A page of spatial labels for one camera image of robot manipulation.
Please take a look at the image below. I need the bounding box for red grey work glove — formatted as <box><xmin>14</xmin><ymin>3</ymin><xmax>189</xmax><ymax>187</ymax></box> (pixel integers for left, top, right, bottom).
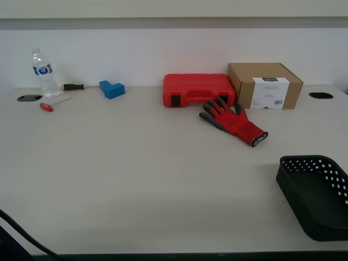
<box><xmin>198</xmin><ymin>97</ymin><xmax>269</xmax><ymax>148</ymax></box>

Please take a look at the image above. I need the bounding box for black perforated plastic basket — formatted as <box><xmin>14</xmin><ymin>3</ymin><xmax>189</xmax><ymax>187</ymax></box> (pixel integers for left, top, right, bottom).
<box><xmin>276</xmin><ymin>155</ymin><xmax>348</xmax><ymax>242</ymax></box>

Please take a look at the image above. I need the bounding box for red plastic tool case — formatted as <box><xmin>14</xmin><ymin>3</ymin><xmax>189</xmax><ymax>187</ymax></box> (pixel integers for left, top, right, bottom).
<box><xmin>163</xmin><ymin>73</ymin><xmax>237</xmax><ymax>108</ymax></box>

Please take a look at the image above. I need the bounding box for blue foam block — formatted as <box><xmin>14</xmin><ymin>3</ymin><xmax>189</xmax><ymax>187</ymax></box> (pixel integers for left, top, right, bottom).
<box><xmin>98</xmin><ymin>80</ymin><xmax>126</xmax><ymax>100</ymax></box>

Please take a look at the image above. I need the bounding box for brown cardboard box white label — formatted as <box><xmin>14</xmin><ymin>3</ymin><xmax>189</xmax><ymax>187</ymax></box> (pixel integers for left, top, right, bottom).
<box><xmin>227</xmin><ymin>63</ymin><xmax>304</xmax><ymax>110</ymax></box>

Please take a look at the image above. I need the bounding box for clear plastic water bottle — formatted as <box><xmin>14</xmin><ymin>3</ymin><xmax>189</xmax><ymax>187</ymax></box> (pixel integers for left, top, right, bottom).
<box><xmin>30</xmin><ymin>48</ymin><xmax>61</xmax><ymax>98</ymax></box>

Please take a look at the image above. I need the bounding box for orange black handled screwdriver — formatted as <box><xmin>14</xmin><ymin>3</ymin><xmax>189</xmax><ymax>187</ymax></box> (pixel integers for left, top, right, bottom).
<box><xmin>60</xmin><ymin>83</ymin><xmax>103</xmax><ymax>91</ymax></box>

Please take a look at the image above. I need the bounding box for black desk cable grommet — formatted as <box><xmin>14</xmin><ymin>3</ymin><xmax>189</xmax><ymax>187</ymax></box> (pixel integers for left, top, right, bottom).
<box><xmin>308</xmin><ymin>92</ymin><xmax>334</xmax><ymax>99</ymax></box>
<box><xmin>16</xmin><ymin>94</ymin><xmax>44</xmax><ymax>102</ymax></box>

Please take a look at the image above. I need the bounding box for black cable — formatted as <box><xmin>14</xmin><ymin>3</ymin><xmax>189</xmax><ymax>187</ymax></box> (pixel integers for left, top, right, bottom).
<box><xmin>0</xmin><ymin>208</ymin><xmax>66</xmax><ymax>261</ymax></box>

